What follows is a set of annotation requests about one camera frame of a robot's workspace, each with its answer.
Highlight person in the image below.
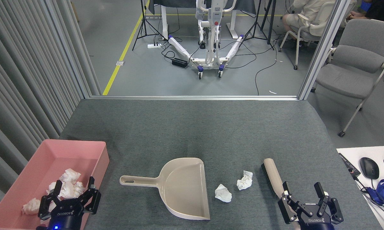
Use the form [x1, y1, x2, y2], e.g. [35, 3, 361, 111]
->
[282, 0, 331, 32]
[347, 0, 384, 26]

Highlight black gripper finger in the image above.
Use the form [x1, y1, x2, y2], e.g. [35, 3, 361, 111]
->
[38, 180, 65, 221]
[75, 176, 102, 214]
[314, 182, 344, 224]
[278, 181, 308, 224]

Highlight white desk with dark cloth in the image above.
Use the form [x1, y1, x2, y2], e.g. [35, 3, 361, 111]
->
[148, 0, 257, 40]

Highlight pink plastic bin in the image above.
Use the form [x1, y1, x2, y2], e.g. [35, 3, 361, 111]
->
[0, 139, 110, 230]

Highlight grey padded chair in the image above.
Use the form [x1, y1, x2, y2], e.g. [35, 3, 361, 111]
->
[310, 19, 384, 138]

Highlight black computer mouse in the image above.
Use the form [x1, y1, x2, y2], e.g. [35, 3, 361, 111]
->
[359, 157, 380, 180]

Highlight black tripod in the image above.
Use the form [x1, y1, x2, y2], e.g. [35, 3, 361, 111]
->
[243, 0, 275, 50]
[132, 0, 167, 51]

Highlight black flat controller box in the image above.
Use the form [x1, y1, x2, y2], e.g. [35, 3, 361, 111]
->
[338, 153, 361, 178]

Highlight white tissue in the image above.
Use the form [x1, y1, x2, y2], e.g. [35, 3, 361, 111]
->
[71, 181, 85, 198]
[22, 198, 41, 215]
[237, 171, 253, 191]
[47, 181, 74, 200]
[215, 184, 232, 203]
[59, 168, 81, 184]

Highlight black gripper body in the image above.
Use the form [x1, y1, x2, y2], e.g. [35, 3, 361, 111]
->
[48, 204, 84, 230]
[299, 208, 335, 230]

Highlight black upright pole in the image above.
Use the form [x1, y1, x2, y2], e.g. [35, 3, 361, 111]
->
[267, 0, 276, 45]

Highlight beige plastic dustpan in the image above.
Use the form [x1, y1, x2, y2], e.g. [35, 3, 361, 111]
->
[119, 157, 211, 221]

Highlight white stand on wheels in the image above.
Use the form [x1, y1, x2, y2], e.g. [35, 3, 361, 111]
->
[167, 0, 245, 79]

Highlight black floor cable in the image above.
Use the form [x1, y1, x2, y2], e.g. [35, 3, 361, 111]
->
[254, 43, 278, 96]

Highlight white office chair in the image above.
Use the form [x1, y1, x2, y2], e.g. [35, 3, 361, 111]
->
[278, 2, 336, 70]

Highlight silver table edge rail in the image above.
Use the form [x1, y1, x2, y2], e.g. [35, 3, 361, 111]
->
[90, 95, 299, 101]

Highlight beige hand brush black bristles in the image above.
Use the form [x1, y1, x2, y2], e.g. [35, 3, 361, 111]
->
[261, 158, 300, 230]

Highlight grey pleated curtain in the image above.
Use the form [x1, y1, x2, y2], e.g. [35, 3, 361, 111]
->
[0, 0, 101, 218]

